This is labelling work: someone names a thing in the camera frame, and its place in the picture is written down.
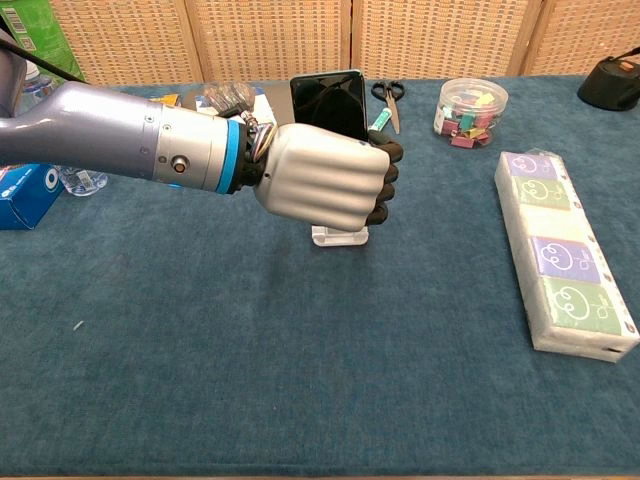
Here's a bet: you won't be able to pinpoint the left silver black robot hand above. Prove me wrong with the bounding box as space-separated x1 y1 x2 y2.
242 122 405 234

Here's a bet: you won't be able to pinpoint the black smartphone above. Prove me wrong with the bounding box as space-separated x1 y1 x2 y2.
289 69 370 144

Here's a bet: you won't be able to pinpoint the white phone stand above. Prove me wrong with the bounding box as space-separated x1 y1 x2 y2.
311 224 370 249

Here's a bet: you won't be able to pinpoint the grey closed laptop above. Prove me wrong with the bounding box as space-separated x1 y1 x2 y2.
179 79 296 126

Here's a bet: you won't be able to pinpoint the green and white marker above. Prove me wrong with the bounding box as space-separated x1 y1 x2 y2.
368 107 393 134

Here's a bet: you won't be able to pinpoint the blister pack on white card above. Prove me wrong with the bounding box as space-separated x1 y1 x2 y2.
195 82 276 124

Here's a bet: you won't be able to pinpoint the woven wooden folding screen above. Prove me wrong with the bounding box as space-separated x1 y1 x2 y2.
47 0 640 86

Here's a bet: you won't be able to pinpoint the clear jar of coloured clips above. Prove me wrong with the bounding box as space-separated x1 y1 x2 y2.
433 77 510 150

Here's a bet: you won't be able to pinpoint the blue table cloth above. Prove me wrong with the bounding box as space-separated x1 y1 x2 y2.
0 74 640 479

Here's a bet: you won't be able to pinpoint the clear plastic water bottle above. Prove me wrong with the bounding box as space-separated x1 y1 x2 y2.
22 69 109 198

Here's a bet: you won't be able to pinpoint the long pack of tissue packets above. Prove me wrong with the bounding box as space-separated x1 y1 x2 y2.
494 148 640 364

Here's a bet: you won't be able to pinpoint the blue cookie box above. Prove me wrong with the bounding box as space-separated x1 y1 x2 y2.
0 163 66 231

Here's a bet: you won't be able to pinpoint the black teapot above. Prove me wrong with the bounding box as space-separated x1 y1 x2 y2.
576 45 640 112

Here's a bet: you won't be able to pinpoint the green bag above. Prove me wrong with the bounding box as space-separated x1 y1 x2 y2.
0 0 87 85

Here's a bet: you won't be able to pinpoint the black handled scissors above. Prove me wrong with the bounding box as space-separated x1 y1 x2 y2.
370 80 406 135

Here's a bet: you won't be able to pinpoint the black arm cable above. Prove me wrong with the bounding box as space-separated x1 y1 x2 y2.
0 32 87 84

